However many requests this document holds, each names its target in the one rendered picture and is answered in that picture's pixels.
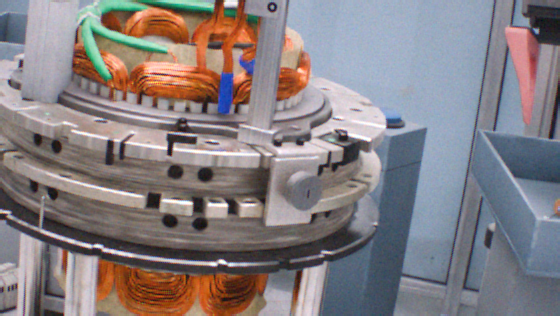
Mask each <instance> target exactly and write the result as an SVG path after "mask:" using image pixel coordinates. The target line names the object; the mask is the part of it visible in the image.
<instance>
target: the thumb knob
mask: <svg viewBox="0 0 560 316"><path fill-rule="evenodd" d="M321 194H322V184H321V182H320V180H319V179H318V178H317V177H316V176H314V175H312V174H310V173H308V172H305V171H301V172H297V173H295V174H294V175H293V176H291V177H290V179H289V180H288V181H287V183H286V185H285V189H284V197H285V200H286V202H287V203H288V204H289V205H291V206H292V207H294V208H295V209H297V210H300V211H306V210H309V209H311V208H313V207H314V206H315V205H316V204H317V203H318V201H319V199H320V197H321Z"/></svg>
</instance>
